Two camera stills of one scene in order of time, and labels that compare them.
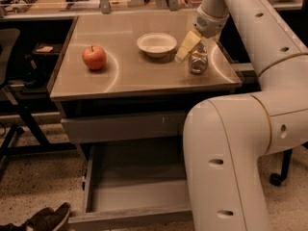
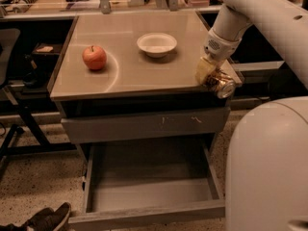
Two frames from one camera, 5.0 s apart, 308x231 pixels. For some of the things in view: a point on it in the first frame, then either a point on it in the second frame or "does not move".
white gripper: x=210 y=25 -> x=220 y=48
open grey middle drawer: x=135 y=186 does not move
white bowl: x=156 y=44 does not move
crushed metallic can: x=198 y=61 -> x=221 y=83
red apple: x=94 y=57 does not move
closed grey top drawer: x=123 y=127 does not move
